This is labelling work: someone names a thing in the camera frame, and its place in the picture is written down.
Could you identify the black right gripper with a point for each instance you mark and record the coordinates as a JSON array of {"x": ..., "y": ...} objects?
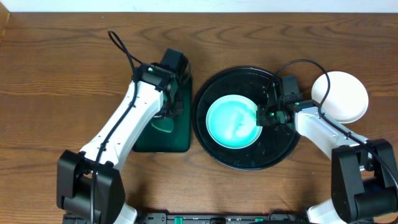
[{"x": 261, "y": 119}]

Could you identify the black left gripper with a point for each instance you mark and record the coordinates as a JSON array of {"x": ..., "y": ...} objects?
[{"x": 173, "y": 106}]

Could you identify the green scouring pad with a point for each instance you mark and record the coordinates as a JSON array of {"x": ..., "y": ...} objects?
[{"x": 165, "y": 125}]

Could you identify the light green plate green stain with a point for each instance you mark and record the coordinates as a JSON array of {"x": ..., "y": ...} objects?
[{"x": 231, "y": 122}]

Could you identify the white plate green stain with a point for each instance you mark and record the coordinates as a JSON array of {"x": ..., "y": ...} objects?
[{"x": 347, "y": 100}]

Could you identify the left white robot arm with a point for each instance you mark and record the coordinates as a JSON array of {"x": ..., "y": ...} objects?
[{"x": 89, "y": 182}]

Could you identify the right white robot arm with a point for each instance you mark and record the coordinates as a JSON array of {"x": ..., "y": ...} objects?
[{"x": 363, "y": 171}]

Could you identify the round black tray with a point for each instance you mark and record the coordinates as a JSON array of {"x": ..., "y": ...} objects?
[{"x": 275, "y": 142}]

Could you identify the black rectangular water tray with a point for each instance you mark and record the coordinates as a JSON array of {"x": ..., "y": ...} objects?
[{"x": 152, "y": 140}]

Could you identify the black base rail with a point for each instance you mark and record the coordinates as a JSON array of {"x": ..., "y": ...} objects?
[{"x": 162, "y": 218}]

